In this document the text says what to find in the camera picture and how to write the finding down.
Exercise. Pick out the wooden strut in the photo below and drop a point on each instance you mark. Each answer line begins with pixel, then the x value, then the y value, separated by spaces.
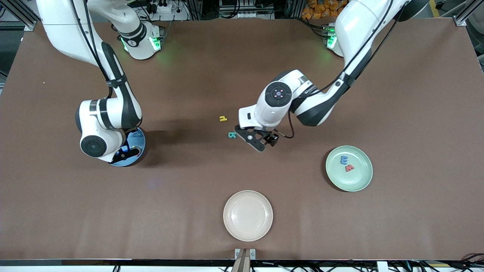
pixel 242 264

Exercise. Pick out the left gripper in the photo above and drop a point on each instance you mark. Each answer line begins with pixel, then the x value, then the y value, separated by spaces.
pixel 270 138

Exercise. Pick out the blue plate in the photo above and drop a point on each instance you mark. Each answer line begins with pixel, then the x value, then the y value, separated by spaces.
pixel 139 139

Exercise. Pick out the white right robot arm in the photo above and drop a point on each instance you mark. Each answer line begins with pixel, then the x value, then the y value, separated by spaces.
pixel 64 26

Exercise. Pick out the orange packets pile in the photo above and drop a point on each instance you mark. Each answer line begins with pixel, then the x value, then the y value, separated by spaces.
pixel 321 10

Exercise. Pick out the red lowercase letter w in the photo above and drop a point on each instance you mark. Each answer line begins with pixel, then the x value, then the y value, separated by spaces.
pixel 349 168

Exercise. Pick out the metal table edge bracket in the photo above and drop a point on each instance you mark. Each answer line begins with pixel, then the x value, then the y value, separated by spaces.
pixel 252 254

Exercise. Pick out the teal lowercase letter b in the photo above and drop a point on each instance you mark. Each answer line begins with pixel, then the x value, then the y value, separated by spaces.
pixel 232 135

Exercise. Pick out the blue lowercase letter m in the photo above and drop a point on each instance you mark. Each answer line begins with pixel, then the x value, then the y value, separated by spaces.
pixel 344 160

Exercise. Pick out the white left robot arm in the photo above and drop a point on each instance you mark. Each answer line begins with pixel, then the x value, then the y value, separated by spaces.
pixel 359 22

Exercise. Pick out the beige plate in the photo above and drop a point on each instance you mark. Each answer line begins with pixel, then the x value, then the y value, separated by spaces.
pixel 247 215

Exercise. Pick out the white power strip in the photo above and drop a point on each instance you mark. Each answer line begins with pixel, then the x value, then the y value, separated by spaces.
pixel 162 7

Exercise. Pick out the aluminium frame post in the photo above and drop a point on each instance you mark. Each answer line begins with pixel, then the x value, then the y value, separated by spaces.
pixel 22 17
pixel 467 13

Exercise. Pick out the green plate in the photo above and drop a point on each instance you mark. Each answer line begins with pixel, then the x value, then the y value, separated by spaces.
pixel 349 181

